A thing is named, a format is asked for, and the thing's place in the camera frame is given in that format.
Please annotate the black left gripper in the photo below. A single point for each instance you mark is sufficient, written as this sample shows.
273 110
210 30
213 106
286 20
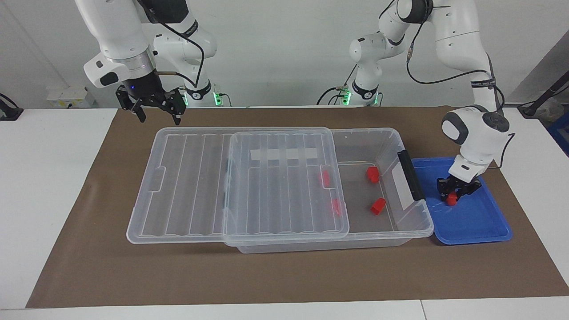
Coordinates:
462 183

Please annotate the blue crate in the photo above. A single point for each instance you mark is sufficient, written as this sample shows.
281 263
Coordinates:
561 133

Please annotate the blue plastic tray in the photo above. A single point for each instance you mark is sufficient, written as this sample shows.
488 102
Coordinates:
475 222

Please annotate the frosted rectangular box label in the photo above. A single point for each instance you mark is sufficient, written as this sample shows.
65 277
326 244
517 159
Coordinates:
403 189

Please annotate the black box latch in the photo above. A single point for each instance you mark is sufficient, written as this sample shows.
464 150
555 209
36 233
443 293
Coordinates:
411 175

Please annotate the clear ribbed plastic lid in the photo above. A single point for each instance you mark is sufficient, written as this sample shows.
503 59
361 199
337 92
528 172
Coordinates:
191 195

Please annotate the clear plastic storage box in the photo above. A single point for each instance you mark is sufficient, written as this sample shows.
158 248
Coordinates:
320 248

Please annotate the white wall socket strip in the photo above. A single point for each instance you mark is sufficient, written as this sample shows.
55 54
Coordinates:
66 98

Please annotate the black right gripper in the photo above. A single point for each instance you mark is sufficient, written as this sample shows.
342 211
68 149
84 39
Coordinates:
153 93

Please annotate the red block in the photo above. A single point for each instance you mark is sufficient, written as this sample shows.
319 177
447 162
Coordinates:
378 206
372 174
451 199
325 178
336 206

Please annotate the black clamp device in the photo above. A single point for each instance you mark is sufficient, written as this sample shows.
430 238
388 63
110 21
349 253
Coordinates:
9 112

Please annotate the brown table mat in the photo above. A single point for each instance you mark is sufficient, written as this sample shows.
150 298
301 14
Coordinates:
111 266

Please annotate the black stand leg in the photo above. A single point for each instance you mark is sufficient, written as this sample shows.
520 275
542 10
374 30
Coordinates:
549 93

